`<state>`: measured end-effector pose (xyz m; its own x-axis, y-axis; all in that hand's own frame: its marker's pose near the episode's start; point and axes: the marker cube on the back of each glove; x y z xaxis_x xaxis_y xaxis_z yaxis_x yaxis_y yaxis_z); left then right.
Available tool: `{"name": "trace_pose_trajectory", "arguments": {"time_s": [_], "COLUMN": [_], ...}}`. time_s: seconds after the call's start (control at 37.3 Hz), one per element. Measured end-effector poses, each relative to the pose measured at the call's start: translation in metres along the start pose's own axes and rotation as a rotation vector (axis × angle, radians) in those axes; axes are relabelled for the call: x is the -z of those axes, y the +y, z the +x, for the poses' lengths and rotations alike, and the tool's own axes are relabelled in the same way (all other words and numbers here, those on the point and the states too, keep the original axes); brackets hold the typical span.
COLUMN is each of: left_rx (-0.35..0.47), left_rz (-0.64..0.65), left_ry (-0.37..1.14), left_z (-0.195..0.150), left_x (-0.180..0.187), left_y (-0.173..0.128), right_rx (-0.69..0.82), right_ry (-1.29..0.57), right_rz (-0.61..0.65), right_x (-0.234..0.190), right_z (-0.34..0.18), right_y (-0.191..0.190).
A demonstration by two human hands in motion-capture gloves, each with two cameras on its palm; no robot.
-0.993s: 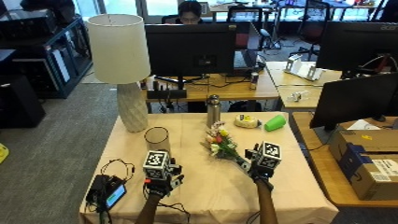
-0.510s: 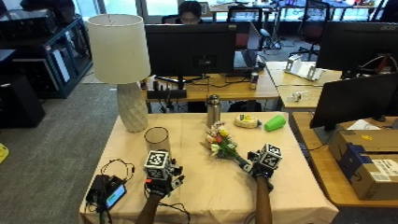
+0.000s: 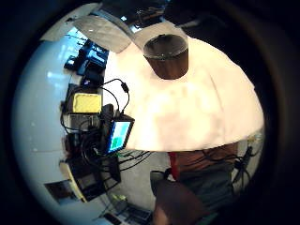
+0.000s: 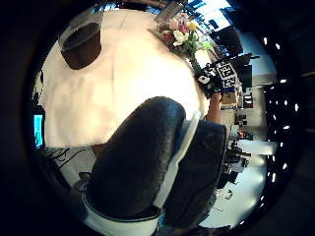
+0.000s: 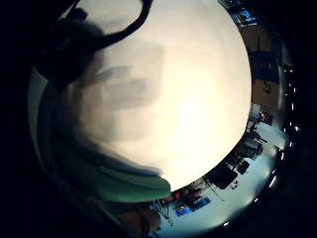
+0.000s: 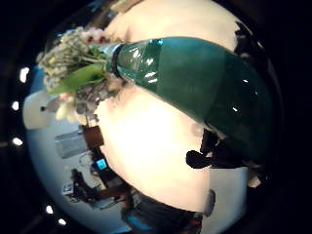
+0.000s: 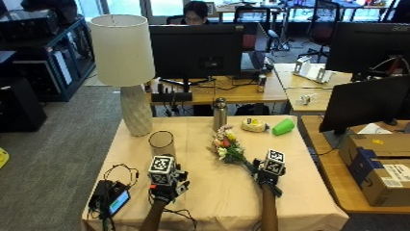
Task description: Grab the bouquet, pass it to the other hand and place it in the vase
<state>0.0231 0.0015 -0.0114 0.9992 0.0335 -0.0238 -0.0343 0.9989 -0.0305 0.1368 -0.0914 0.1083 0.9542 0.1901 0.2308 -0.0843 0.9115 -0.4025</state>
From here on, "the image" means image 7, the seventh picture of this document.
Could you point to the person's left hand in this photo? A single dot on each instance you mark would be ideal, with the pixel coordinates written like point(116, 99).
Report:
point(164, 192)

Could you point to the person's right hand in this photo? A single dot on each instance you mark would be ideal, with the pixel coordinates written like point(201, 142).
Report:
point(267, 179)

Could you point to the mixed flower bouquet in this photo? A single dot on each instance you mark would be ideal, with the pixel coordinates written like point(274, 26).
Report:
point(226, 147)

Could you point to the right glove white marker cube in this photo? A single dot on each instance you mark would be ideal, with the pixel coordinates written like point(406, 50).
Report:
point(274, 162)

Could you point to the glove white marker cube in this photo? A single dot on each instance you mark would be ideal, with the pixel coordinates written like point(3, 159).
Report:
point(274, 162)
point(161, 170)

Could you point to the left glove white marker cube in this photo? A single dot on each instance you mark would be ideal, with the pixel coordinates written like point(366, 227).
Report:
point(161, 170)

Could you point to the beige tablecloth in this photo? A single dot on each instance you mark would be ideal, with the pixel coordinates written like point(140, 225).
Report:
point(213, 199)

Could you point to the clear glass cylinder vase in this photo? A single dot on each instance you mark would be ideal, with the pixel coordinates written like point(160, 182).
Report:
point(162, 147)

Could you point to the yellow round tape measure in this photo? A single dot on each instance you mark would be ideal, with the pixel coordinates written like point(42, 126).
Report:
point(253, 125)

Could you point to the green plastic cup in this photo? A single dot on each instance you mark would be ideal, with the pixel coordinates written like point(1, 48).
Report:
point(283, 127)

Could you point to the phone with lit screen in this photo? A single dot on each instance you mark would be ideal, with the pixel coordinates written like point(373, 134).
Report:
point(118, 202)

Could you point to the wooden desk with boxes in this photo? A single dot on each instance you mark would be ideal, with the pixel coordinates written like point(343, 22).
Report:
point(329, 170)

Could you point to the black backpack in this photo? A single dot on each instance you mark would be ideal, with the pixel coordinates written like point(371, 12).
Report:
point(251, 109)

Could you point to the steel water bottle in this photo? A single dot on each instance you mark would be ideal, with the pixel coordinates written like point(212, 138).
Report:
point(220, 115)

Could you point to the black battery pack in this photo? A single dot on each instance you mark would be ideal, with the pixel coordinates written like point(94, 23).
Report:
point(100, 192)

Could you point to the small wooden desk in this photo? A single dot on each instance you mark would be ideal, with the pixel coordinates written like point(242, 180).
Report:
point(318, 108)

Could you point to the long wooden desk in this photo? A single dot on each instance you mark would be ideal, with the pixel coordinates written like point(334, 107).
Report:
point(238, 93)

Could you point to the small white gadget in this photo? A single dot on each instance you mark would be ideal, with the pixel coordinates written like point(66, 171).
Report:
point(306, 99)

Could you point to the drink can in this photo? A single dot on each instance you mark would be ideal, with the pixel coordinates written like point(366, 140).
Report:
point(261, 84)

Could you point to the pale wooden desk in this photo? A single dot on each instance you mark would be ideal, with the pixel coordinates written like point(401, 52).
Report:
point(285, 77)

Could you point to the white paper sheet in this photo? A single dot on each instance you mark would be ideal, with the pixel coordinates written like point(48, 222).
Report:
point(373, 129)

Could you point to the cardboard box with blue tape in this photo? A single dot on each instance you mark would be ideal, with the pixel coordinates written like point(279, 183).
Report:
point(383, 189)

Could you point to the black tilted monitor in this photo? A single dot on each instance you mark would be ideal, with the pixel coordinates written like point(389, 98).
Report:
point(362, 102)

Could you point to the white plastic stand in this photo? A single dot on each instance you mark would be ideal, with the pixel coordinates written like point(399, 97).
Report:
point(314, 72)

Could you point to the open black laptop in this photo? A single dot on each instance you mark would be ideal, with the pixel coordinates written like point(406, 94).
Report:
point(255, 61)

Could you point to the black monitor on stand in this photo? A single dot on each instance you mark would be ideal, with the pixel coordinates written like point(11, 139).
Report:
point(196, 48)

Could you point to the white table lamp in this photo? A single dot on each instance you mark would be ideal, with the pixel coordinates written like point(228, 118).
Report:
point(121, 51)

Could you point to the yellow floor object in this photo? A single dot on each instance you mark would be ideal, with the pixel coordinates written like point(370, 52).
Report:
point(3, 158)

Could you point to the large black monitor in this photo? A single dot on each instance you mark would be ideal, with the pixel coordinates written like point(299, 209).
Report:
point(362, 48)

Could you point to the red office chair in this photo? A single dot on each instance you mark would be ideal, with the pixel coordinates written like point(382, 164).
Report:
point(322, 32)

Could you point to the black cabinet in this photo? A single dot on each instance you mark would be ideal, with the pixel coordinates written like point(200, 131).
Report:
point(16, 106)

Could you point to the black shelf rack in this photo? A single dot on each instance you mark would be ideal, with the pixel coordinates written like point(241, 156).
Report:
point(54, 64)

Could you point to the black office chair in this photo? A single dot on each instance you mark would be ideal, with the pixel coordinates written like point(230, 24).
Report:
point(251, 12)

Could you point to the black equipment case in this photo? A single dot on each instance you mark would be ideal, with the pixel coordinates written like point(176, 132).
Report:
point(27, 20)

